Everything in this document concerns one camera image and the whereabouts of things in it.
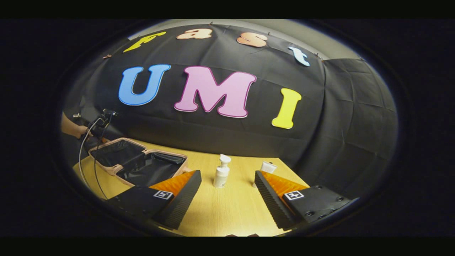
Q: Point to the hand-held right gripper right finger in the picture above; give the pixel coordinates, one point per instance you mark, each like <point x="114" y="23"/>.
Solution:
<point x="272" y="202"/>

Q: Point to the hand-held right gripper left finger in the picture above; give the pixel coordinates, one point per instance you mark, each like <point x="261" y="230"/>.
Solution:
<point x="183" y="202"/>

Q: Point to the pink suitcase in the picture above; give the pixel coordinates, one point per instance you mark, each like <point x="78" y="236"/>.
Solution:
<point x="117" y="151"/>

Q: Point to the white tube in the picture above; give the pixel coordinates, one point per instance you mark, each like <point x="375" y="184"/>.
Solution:
<point x="268" y="166"/>

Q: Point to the white pump bottle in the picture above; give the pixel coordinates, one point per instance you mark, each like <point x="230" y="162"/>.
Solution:
<point x="221" y="174"/>

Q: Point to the black backdrop cloth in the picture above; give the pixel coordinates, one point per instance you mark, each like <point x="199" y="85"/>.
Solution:
<point x="227" y="131"/>

